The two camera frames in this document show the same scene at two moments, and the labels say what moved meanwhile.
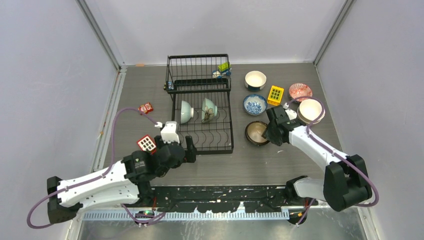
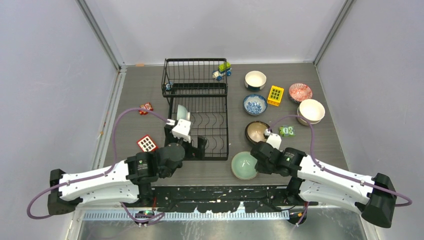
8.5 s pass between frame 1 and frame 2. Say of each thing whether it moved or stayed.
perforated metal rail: stayed
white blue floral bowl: stayed
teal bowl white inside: stayed
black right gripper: moved
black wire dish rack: moved
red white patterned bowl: stayed
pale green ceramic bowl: moved
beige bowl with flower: stayed
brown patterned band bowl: stayed
